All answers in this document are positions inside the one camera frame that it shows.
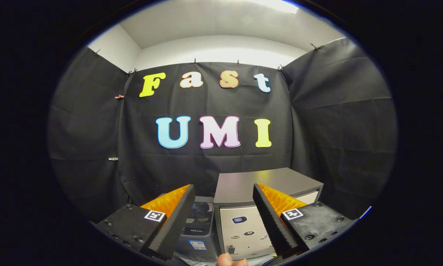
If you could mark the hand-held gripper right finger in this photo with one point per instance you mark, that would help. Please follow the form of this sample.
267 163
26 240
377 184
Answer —
271 221

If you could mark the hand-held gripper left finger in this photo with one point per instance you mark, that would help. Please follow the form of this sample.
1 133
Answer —
177 218

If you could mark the grey washing machine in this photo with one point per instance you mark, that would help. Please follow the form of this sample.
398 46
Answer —
197 240

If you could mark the grey beige cabinet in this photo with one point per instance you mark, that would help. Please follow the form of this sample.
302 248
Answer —
243 184

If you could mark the black backdrop cloth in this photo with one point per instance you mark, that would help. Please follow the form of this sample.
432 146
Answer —
206 103

